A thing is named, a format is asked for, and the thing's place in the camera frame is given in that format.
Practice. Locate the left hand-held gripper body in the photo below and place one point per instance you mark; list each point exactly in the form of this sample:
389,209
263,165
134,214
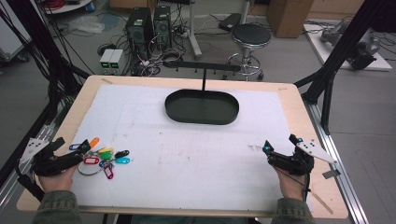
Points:
49,161

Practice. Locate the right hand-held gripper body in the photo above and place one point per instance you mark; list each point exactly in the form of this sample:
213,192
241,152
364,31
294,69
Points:
289,162

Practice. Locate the bunch of colourful key tags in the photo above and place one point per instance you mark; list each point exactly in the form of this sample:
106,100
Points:
106,155

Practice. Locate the person's left hand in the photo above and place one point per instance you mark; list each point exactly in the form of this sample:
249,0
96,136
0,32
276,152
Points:
57,182

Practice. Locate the person's right hand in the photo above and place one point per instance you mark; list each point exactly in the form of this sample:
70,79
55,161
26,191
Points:
291,186

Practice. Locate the grey tape piece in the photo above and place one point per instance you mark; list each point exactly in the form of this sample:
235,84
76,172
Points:
330,173

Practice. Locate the white table mat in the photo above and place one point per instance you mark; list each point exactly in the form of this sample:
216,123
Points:
193,161

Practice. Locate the black key rack oval tray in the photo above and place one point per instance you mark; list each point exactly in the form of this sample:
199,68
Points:
202,107

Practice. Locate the white bench power supply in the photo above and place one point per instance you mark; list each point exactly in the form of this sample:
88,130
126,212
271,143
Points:
117,60
106,60

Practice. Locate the white floor board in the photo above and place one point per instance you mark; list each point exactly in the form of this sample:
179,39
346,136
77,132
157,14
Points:
320,46

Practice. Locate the black round stool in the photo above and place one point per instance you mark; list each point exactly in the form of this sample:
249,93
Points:
251,35

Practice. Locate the grey robot device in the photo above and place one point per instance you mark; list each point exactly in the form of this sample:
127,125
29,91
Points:
364,46

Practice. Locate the white panel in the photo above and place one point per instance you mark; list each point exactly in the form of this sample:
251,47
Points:
12,34

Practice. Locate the clear plastic bag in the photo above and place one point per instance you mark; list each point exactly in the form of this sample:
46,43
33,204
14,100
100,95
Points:
87,25

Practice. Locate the brown cardboard box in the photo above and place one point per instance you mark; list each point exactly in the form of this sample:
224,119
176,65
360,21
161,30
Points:
289,17

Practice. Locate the large black computer tower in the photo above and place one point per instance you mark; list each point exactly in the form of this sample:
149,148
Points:
139,29

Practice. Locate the round white table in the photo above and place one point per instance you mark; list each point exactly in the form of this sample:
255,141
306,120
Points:
68,6

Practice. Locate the white desk leg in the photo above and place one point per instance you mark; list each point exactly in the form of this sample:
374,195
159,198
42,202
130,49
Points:
193,28

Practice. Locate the small black computer tower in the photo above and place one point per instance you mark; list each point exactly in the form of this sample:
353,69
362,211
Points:
162,26

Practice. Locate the aluminium rail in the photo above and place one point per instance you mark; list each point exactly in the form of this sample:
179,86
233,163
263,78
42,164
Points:
339,174
9,183

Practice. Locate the black metal frame post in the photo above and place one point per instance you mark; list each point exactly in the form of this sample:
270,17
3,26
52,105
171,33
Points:
342,49
40,40

